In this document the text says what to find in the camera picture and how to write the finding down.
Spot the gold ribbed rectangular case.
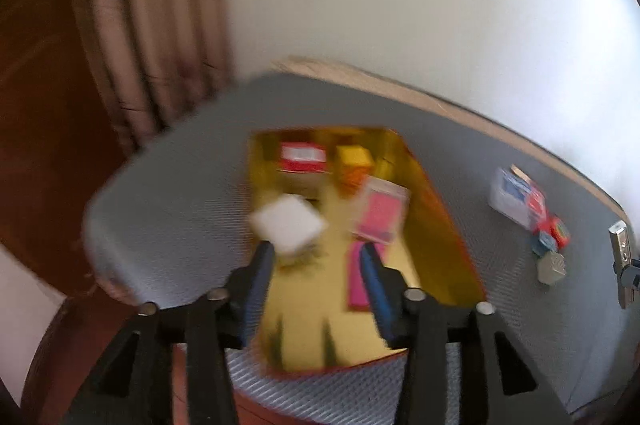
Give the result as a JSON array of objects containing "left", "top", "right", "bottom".
[{"left": 608, "top": 220, "right": 639, "bottom": 309}]

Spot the black white chevron card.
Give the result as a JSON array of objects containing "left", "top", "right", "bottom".
[{"left": 537, "top": 251, "right": 566, "bottom": 285}]

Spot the pink eraser block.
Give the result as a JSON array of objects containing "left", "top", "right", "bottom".
[{"left": 347, "top": 240, "right": 370, "bottom": 311}]

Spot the orange tape measure tree logo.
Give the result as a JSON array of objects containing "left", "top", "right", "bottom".
[{"left": 548, "top": 215, "right": 570, "bottom": 251}]

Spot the pink packet clear wrap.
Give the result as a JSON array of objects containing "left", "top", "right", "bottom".
[{"left": 352, "top": 177, "right": 410, "bottom": 245}]

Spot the clear plastic box blue label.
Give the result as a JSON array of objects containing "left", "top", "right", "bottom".
[{"left": 488, "top": 167, "right": 548, "bottom": 230}]

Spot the white power adapter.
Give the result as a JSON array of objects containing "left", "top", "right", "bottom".
[{"left": 248, "top": 194, "right": 328, "bottom": 265}]

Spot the yellow red striped wooden cube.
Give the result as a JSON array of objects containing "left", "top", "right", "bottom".
[{"left": 334, "top": 145, "right": 374, "bottom": 197}]

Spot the red barcode clear box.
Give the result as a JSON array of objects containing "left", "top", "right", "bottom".
[{"left": 279, "top": 142, "right": 326, "bottom": 174}]

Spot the grey honeycomb mesh mat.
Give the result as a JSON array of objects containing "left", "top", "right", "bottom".
[{"left": 84, "top": 72, "right": 639, "bottom": 414}]

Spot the red gold toffee tin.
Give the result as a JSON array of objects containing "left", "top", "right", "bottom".
[{"left": 248, "top": 126, "right": 486, "bottom": 376}]

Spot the brown wooden cabinet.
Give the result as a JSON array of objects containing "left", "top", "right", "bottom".
[{"left": 1, "top": 0, "right": 125, "bottom": 295}]

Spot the beige patterned curtain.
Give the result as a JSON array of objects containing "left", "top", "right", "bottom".
[{"left": 72, "top": 0, "right": 233, "bottom": 156}]

